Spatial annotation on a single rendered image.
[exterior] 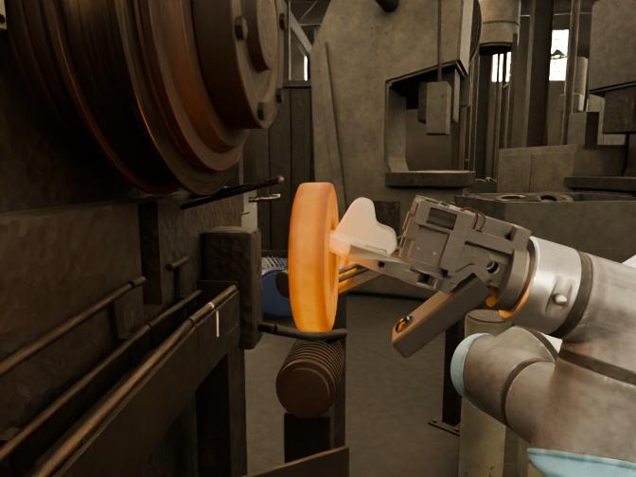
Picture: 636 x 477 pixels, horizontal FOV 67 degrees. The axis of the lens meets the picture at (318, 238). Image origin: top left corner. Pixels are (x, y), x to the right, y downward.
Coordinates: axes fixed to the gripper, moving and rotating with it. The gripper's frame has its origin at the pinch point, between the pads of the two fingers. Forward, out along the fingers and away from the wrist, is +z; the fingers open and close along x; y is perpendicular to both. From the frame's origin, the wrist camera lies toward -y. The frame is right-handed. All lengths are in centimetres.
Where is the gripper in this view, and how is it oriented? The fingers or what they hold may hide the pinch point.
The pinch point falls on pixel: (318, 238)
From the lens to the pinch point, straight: 51.0
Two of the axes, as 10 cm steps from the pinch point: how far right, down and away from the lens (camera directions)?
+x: -1.4, 1.6, -9.8
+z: -9.5, -2.9, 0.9
